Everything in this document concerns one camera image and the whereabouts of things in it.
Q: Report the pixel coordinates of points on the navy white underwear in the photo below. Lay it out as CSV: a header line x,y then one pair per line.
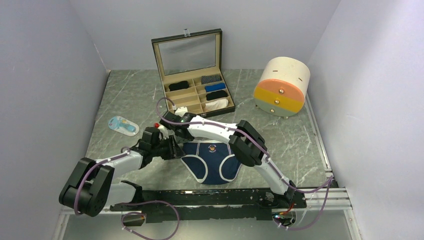
x,y
210,162

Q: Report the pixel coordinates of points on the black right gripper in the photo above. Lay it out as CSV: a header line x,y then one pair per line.
x,y
189,138

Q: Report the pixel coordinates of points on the black beige organizer box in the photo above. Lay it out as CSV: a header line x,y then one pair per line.
x,y
188,57

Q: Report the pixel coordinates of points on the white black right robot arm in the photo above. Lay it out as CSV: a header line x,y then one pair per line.
x,y
245,142

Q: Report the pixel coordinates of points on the black rolled cloth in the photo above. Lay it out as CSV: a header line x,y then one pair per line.
x,y
216,95

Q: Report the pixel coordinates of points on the round cream drawer cabinet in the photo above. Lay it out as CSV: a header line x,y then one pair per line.
x,y
282,88

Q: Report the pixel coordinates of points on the striped rolled cloth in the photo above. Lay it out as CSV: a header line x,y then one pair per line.
x,y
207,79

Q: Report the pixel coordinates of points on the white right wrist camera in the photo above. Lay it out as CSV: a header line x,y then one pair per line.
x,y
180,111

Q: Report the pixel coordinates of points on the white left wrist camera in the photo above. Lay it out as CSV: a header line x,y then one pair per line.
x,y
165,132

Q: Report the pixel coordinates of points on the black underwear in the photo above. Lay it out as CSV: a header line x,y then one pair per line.
x,y
179,85

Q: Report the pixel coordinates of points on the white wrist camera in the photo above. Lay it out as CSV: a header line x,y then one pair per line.
x,y
180,111
165,132

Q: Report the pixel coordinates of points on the blue rolled cloth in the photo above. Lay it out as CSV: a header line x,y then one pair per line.
x,y
215,87

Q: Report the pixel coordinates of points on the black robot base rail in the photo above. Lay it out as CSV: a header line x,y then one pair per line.
x,y
252,203

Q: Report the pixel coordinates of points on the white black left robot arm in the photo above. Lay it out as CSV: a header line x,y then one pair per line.
x,y
90,188

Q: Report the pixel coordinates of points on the blue packaged item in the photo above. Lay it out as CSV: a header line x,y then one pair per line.
x,y
123,126

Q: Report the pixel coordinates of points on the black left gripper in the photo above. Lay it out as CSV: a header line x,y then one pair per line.
x,y
174,151

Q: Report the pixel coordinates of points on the white rolled cloth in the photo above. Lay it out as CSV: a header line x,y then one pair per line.
x,y
216,104

